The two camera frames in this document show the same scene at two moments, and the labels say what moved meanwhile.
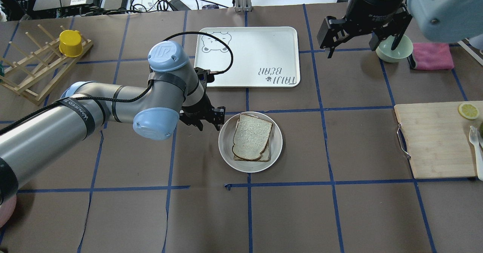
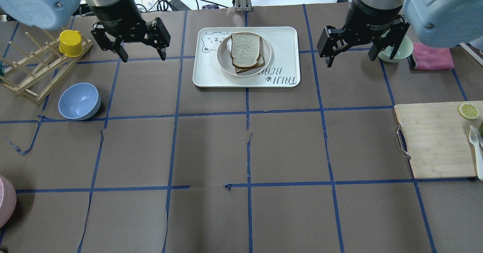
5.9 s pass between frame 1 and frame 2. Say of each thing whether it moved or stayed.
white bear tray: stayed
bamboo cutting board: stayed
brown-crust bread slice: moved
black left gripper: moved
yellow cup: stayed
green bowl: stayed
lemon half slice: stayed
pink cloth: stayed
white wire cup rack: stayed
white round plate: moved
